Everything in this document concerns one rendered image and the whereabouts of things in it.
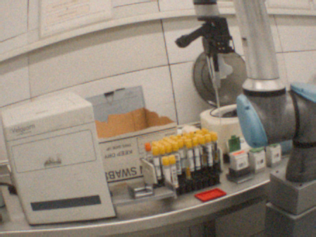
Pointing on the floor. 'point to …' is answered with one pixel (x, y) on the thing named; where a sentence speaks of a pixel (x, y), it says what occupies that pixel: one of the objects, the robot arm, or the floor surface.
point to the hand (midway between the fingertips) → (215, 82)
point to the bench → (144, 209)
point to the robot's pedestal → (289, 222)
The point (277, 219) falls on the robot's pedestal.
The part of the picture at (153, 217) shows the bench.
